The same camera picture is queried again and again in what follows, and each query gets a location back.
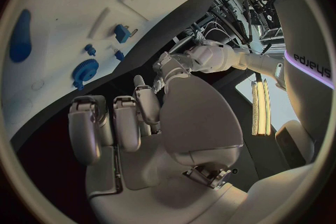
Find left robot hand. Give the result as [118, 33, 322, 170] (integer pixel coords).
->
[152, 51, 194, 95]

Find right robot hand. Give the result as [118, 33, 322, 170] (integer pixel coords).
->
[67, 74, 248, 224]

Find blue block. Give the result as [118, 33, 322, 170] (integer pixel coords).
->
[114, 24, 132, 44]

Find glowing light bar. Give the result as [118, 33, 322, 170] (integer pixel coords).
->
[250, 78, 272, 137]

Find blue peg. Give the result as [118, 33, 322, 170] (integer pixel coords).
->
[84, 43, 97, 57]

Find blue gear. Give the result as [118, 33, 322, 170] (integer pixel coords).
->
[71, 58, 100, 91]

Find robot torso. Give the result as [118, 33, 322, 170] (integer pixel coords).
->
[272, 0, 336, 166]

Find large blue teardrop part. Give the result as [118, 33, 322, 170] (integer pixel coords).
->
[9, 8, 33, 63]

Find white cable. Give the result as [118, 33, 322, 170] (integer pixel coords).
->
[203, 21, 239, 43]

